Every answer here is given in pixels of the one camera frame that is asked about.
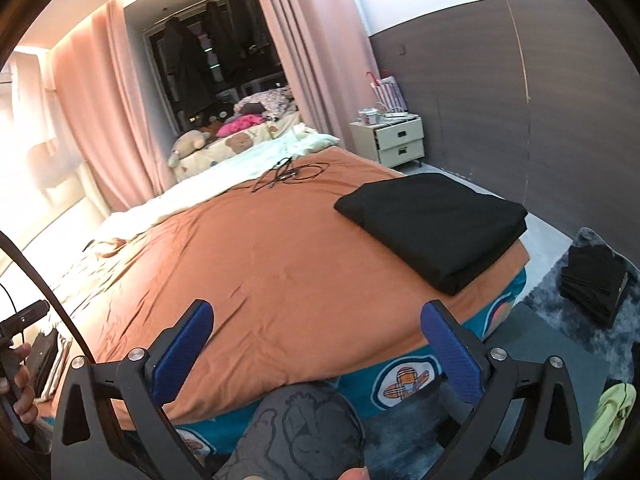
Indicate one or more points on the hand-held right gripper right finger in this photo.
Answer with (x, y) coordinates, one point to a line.
(450, 355)

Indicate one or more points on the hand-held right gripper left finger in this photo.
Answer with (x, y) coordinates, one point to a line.
(185, 355)

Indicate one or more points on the black long-sleeved garment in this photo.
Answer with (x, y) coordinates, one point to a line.
(435, 225)

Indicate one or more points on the stack of black clothes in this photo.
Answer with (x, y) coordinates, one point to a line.
(595, 285)

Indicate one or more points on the person's left hand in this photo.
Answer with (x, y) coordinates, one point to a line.
(25, 395)

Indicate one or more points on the black folded garment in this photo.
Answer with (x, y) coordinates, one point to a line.
(40, 360)

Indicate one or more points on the beige folded cloth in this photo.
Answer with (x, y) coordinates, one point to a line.
(62, 365)

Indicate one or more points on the teal printed bed sheet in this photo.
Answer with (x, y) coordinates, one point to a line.
(360, 385)

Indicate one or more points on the grey shaggy rug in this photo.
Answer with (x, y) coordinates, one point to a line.
(545, 285)

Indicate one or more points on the bed with orange sheet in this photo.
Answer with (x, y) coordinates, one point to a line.
(275, 270)

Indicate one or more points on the cream padded headboard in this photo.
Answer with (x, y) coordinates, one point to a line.
(95, 195)

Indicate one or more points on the person's leg in grey pants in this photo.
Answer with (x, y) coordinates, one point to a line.
(300, 435)

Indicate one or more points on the yellow-green cloth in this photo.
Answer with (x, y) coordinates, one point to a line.
(605, 420)

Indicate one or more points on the white quilt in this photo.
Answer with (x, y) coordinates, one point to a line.
(225, 170)

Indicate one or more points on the white hanging garment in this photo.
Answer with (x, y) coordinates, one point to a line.
(45, 110)

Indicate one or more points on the white plush toy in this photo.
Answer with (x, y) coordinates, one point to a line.
(187, 145)

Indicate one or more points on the white nightstand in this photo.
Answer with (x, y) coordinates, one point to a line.
(395, 142)

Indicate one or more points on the pink curtain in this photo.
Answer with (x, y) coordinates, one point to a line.
(320, 60)
(110, 110)

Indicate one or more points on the pink cloth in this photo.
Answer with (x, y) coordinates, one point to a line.
(240, 124)

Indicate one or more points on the black plush toy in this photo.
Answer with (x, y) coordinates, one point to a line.
(212, 117)

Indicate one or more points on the white power strip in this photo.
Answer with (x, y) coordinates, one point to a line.
(400, 116)

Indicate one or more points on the small white container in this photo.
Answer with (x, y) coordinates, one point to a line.
(372, 117)

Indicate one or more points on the striped gift bag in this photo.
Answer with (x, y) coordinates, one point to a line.
(390, 95)

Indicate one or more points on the floral cloth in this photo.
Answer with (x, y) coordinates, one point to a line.
(272, 100)

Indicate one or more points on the dark hanging coat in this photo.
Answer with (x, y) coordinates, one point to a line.
(185, 65)

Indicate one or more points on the dark hanging garment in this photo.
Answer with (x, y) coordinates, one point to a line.
(252, 30)
(220, 40)

